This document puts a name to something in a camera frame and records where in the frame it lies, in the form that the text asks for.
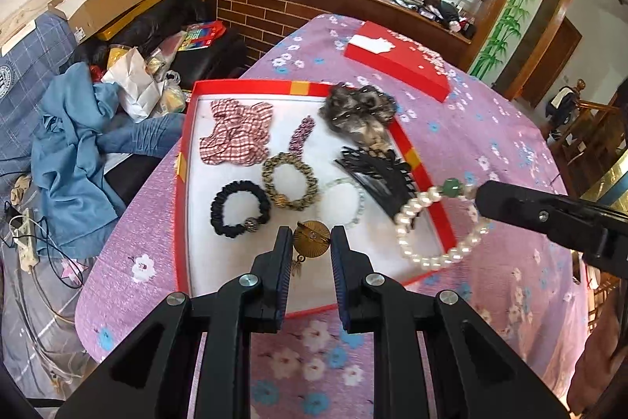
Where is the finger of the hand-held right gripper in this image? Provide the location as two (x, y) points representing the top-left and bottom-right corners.
(474, 181), (604, 253)

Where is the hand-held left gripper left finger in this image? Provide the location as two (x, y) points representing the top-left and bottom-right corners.
(56, 226), (294, 419)

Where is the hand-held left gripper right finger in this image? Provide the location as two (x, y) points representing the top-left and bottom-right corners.
(330, 226), (570, 419)

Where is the gold brooch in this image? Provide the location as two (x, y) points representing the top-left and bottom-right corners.
(293, 221), (333, 278)

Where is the red jewelry box tray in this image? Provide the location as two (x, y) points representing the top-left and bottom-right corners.
(174, 78), (457, 320)

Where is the pearl bracelet with green bead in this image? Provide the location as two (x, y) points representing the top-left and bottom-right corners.
(396, 178), (491, 273)

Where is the clear bead bracelet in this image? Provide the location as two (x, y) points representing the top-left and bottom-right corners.
(319, 177), (367, 224)

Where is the black scrunchie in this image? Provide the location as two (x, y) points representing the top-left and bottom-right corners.
(211, 182), (272, 237)

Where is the leopard print scrunchie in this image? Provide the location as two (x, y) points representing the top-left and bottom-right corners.
(261, 152), (319, 210)

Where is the person's right forearm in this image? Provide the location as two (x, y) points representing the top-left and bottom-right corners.
(569, 282), (628, 417)

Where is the gold pillar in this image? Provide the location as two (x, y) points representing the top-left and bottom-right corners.
(581, 168), (628, 206)

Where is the wooden stair railing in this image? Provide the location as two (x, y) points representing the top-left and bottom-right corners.
(548, 80), (628, 204)

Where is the pink floral tablecloth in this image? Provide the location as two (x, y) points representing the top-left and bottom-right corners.
(76, 13), (590, 419)

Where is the black hair claw clip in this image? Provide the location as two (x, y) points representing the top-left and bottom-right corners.
(334, 145), (418, 229)

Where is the wooden door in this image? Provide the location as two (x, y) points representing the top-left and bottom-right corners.
(503, 15), (584, 106)

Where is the red checked scrunchie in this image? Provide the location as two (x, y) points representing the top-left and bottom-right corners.
(199, 100), (274, 167)

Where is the brown fabric hair bow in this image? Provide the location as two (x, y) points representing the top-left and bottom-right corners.
(319, 82), (397, 148)

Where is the red box lid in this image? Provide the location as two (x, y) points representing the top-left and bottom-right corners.
(343, 20), (451, 103)

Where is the blue denim cloth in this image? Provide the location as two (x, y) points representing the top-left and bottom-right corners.
(30, 62), (188, 259)

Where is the white plastic bag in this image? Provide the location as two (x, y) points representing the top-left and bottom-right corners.
(102, 47), (166, 121)

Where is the colourful book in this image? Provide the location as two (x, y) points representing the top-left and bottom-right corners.
(177, 20), (227, 53)

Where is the white power strip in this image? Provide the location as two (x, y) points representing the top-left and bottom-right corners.
(9, 208), (41, 273)

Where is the wooden counter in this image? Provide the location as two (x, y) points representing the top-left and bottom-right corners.
(202, 0), (474, 66)

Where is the cardboard box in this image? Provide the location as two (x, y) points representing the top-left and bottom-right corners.
(48, 0), (168, 41)

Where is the blue plaid sofa cover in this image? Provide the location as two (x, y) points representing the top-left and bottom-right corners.
(0, 11), (75, 177)

